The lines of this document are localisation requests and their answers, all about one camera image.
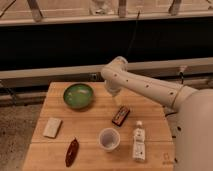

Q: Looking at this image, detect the green ceramic bowl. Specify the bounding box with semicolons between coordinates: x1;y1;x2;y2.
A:
63;83;94;109

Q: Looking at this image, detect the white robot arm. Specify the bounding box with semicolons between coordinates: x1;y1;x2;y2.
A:
101;56;213;171

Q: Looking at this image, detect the dark chocolate bar box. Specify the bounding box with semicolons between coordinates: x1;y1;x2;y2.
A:
112;106;130;126

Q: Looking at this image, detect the white plastic bottle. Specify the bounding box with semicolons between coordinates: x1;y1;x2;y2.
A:
132;121;146;162

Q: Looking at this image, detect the clear plastic cup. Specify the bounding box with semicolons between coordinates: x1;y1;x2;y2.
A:
98;128;120;152

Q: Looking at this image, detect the white sponge block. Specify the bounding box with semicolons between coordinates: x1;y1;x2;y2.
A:
43;117;62;138

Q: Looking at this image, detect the dark red chili pepper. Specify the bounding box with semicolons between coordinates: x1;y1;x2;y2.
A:
65;139;79;167

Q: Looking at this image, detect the black hanging cable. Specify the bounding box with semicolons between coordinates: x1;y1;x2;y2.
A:
124;9;142;59

